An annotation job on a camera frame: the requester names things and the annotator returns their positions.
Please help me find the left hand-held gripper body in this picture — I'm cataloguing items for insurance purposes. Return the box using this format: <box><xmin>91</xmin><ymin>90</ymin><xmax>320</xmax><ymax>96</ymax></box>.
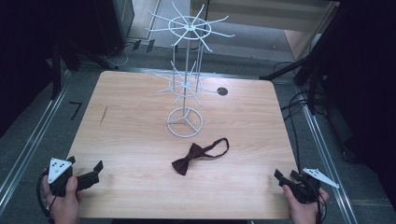
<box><xmin>47</xmin><ymin>157</ymin><xmax>101</xmax><ymax>198</ymax></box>

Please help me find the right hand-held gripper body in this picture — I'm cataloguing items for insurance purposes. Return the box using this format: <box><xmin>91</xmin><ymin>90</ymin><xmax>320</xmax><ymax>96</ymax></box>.
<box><xmin>281</xmin><ymin>167</ymin><xmax>341</xmax><ymax>205</ymax></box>

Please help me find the dark red bow tie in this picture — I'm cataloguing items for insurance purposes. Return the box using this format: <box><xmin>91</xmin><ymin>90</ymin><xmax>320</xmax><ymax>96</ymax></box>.
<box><xmin>171</xmin><ymin>137</ymin><xmax>231</xmax><ymax>176</ymax></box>

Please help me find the white wire display rack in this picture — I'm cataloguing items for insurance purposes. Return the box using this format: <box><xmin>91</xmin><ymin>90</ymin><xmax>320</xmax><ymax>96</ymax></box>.
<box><xmin>145</xmin><ymin>1</ymin><xmax>236</xmax><ymax>139</ymax></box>

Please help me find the person's right hand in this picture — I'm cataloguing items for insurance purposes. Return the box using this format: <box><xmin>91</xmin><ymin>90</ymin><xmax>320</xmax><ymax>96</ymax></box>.
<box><xmin>282</xmin><ymin>184</ymin><xmax>331</xmax><ymax>224</ymax></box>

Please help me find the person's left hand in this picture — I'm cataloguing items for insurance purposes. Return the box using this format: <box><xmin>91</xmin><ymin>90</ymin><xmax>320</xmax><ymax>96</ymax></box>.
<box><xmin>41</xmin><ymin>175</ymin><xmax>81</xmax><ymax>224</ymax></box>

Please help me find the black metal stand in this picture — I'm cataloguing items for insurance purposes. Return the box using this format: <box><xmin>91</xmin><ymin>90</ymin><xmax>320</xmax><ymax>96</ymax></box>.
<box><xmin>259</xmin><ymin>6</ymin><xmax>345</xmax><ymax>116</ymax></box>
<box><xmin>50</xmin><ymin>38</ymin><xmax>82</xmax><ymax>101</ymax></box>

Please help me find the dark cabinet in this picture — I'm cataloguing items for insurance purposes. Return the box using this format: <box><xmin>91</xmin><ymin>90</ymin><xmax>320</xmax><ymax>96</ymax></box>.
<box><xmin>92</xmin><ymin>0</ymin><xmax>135</xmax><ymax>58</ymax></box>

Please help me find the light wooden panel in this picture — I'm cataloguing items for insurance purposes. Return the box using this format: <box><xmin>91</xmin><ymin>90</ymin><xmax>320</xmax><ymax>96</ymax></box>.
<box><xmin>190</xmin><ymin>0</ymin><xmax>341</xmax><ymax>62</ymax></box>

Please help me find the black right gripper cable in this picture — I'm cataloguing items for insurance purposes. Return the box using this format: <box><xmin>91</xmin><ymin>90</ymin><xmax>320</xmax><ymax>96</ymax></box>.
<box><xmin>313</xmin><ymin>183</ymin><xmax>329</xmax><ymax>224</ymax></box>

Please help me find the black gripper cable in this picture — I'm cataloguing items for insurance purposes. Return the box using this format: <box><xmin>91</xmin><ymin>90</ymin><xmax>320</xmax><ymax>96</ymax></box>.
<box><xmin>35</xmin><ymin>168</ymin><xmax>56</xmax><ymax>224</ymax></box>
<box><xmin>313</xmin><ymin>183</ymin><xmax>329</xmax><ymax>224</ymax></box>

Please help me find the metal floor rail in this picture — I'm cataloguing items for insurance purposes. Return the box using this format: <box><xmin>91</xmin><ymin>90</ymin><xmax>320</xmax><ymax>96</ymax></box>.
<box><xmin>0</xmin><ymin>70</ymin><xmax>73</xmax><ymax>207</ymax></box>
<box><xmin>302</xmin><ymin>105</ymin><xmax>360</xmax><ymax>224</ymax></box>

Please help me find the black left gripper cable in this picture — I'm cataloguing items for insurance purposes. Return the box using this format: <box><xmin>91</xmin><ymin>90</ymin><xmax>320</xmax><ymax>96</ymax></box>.
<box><xmin>35</xmin><ymin>168</ymin><xmax>56</xmax><ymax>224</ymax></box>

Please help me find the black floor cable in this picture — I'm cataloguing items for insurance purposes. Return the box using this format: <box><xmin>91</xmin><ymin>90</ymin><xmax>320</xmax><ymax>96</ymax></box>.
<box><xmin>273</xmin><ymin>61</ymin><xmax>325</xmax><ymax>174</ymax></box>

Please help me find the white floor cable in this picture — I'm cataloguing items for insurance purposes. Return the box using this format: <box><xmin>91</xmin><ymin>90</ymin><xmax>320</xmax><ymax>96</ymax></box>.
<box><xmin>103</xmin><ymin>42</ymin><xmax>135</xmax><ymax>69</ymax></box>

